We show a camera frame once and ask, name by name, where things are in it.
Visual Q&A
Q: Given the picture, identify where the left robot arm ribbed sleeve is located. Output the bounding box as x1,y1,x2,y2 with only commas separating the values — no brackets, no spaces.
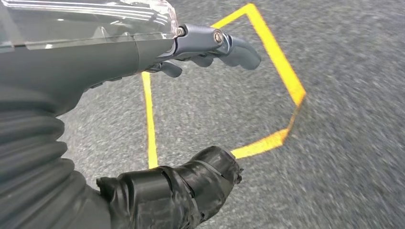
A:
0,108,96,229

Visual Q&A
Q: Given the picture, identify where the yellow floor tape outline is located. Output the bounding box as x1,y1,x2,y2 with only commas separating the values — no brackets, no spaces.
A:
141,3,307,170

